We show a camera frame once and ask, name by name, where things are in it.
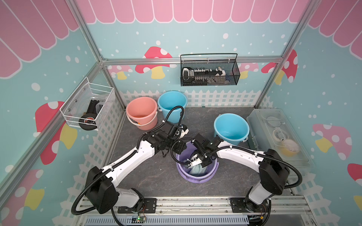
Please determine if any purple bucket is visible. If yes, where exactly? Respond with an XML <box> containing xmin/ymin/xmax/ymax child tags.
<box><xmin>176</xmin><ymin>142</ymin><xmax>219</xmax><ymax>184</ymax></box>

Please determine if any light green cloth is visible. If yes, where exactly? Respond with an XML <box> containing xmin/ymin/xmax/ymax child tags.
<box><xmin>189</xmin><ymin>164</ymin><xmax>208</xmax><ymax>177</ymax></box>

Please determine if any teal bucket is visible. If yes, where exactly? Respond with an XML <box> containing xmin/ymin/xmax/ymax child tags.
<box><xmin>214</xmin><ymin>113</ymin><xmax>250</xmax><ymax>145</ymax></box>
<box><xmin>157</xmin><ymin>91</ymin><xmax>188</xmax><ymax>123</ymax></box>

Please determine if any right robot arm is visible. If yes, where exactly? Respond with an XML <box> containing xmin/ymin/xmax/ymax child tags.
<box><xmin>170</xmin><ymin>134</ymin><xmax>303</xmax><ymax>213</ymax></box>

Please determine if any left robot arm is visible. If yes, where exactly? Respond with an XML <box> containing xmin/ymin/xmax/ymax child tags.
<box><xmin>71</xmin><ymin>118</ymin><xmax>189</xmax><ymax>216</ymax></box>

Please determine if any pink bucket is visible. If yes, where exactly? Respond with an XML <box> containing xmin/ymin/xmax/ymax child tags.
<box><xmin>126</xmin><ymin>97</ymin><xmax>158</xmax><ymax>131</ymax></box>

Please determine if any clear plastic storage box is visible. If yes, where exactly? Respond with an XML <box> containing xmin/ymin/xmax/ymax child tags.
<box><xmin>247</xmin><ymin>109</ymin><xmax>314</xmax><ymax>176</ymax></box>

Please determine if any white power strip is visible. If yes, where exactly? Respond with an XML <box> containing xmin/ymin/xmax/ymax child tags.
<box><xmin>181</xmin><ymin>67</ymin><xmax>226</xmax><ymax>83</ymax></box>

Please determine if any black tape dispenser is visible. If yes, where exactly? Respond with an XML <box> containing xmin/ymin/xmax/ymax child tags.
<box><xmin>78</xmin><ymin>100</ymin><xmax>103</xmax><ymax>131</ymax></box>

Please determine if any black wire wall basket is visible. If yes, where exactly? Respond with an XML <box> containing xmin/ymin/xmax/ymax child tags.
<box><xmin>180</xmin><ymin>53</ymin><xmax>240</xmax><ymax>86</ymax></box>

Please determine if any white wire wall basket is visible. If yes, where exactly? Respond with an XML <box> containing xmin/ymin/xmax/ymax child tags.
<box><xmin>60</xmin><ymin>78</ymin><xmax>116</xmax><ymax>131</ymax></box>

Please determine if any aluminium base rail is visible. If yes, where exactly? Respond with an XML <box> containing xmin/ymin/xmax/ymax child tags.
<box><xmin>74</xmin><ymin>196</ymin><xmax>317</xmax><ymax>226</ymax></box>

